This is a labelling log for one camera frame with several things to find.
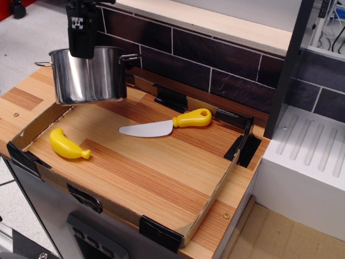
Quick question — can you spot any dark oven control panel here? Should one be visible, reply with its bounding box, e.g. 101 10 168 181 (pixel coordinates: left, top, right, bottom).
66 214 130 259

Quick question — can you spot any cardboard fence with black tape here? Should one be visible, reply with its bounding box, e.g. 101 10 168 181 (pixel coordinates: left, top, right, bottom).
1 67 269 258

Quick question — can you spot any white drainboard sink unit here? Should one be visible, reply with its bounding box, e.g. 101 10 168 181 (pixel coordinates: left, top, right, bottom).
253 106 344 240

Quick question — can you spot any yellow handled toy knife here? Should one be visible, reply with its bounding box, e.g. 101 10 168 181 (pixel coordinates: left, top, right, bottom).
119 108 212 138

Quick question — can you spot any black vertical post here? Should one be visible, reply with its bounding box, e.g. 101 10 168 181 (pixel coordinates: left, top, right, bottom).
264 0 317 139

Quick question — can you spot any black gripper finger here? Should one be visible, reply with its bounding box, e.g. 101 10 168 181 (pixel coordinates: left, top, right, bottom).
68 28 96 59

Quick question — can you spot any white cables bundle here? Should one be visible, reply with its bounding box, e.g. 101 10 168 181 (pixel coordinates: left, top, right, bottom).
309 0 345 53

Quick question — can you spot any yellow toy banana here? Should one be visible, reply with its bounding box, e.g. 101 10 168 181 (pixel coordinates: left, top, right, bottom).
49 128 91 159

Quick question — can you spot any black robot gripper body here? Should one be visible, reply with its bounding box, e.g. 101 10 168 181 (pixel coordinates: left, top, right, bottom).
65 0 116 31

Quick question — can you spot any black caster wheel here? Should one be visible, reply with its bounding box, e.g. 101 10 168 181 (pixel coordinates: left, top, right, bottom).
9 0 26 19

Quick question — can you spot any stainless steel pot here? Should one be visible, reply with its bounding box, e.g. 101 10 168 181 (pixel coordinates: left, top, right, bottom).
34 46 141 106

